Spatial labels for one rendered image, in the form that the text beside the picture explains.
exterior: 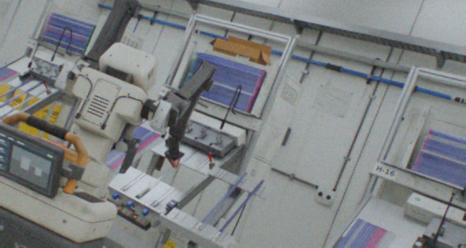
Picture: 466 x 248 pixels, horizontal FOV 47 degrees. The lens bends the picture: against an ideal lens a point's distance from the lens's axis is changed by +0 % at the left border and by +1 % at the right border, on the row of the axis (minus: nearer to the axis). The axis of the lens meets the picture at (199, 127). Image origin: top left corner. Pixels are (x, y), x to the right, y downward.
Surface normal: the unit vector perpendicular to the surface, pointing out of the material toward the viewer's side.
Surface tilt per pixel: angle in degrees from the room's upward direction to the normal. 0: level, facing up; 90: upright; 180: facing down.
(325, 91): 90
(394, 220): 44
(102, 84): 82
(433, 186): 90
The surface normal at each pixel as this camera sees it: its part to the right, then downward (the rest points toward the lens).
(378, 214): -0.08, -0.82
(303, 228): -0.51, -0.23
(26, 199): -0.19, -0.11
